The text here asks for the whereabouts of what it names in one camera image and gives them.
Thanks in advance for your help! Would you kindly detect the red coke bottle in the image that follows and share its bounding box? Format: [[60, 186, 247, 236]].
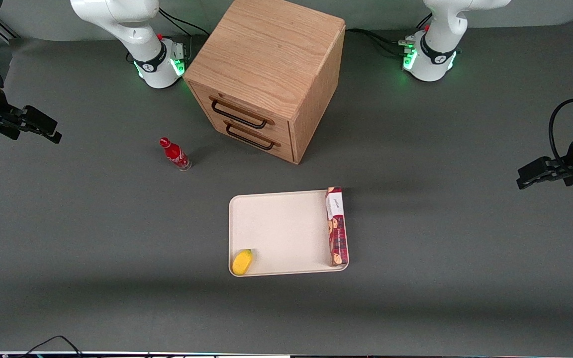
[[160, 137, 192, 172]]

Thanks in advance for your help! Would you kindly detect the beige plastic tray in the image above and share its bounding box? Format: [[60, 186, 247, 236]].
[[228, 189, 350, 277]]

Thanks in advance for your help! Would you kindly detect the red cookie box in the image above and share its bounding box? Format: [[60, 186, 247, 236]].
[[326, 186, 349, 267]]

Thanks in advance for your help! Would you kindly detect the wooden drawer front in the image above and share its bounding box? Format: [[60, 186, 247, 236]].
[[212, 118, 295, 164], [189, 82, 292, 143]]

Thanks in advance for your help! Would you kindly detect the oak wooden drawer cabinet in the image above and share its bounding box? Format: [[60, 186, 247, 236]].
[[183, 0, 346, 165]]

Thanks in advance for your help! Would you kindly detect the yellow lemon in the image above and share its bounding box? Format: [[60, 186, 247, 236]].
[[232, 249, 254, 276]]

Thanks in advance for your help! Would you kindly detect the black right base cable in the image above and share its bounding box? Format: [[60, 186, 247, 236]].
[[159, 7, 210, 38]]

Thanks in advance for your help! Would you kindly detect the black base cable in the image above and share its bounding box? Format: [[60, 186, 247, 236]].
[[159, 7, 210, 38], [345, 13, 432, 58]]

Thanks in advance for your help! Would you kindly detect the dark metal drawer handle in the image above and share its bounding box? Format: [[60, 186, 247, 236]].
[[225, 122, 280, 151], [210, 97, 274, 130]]

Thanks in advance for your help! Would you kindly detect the black left base cable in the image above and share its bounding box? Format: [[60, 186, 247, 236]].
[[345, 13, 432, 58]]

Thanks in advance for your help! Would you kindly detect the thin black cable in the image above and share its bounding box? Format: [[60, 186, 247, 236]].
[[17, 335, 84, 358]]

